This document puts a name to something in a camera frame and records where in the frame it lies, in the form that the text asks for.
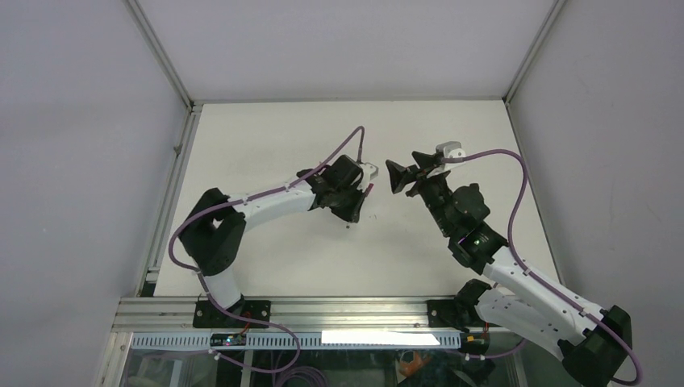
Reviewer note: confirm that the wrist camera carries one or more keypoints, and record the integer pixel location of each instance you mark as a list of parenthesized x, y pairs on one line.
[(448, 155), (369, 172)]

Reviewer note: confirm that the orange object under table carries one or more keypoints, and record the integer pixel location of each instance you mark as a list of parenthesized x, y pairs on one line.
[(409, 363)]

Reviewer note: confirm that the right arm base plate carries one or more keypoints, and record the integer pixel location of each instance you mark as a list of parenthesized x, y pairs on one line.
[(454, 313)]

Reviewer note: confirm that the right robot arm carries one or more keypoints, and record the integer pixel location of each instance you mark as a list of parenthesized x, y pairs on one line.
[(590, 341)]

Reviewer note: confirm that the white slotted cable duct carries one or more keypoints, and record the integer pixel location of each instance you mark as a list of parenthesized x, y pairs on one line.
[(324, 340)]

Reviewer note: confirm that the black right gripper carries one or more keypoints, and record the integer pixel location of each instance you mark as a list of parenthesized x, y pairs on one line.
[(399, 176)]

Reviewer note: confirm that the aluminium front rail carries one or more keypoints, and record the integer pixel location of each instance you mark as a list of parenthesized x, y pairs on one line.
[(306, 314)]

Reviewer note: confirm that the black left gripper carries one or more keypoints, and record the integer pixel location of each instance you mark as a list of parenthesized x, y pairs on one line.
[(352, 213)]

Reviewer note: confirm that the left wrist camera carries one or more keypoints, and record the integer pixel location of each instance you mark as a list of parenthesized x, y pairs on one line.
[(369, 172)]

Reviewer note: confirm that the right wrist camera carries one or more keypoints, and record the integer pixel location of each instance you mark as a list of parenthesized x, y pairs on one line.
[(448, 155)]

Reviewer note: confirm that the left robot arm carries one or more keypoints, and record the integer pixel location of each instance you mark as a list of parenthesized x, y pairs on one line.
[(213, 231)]

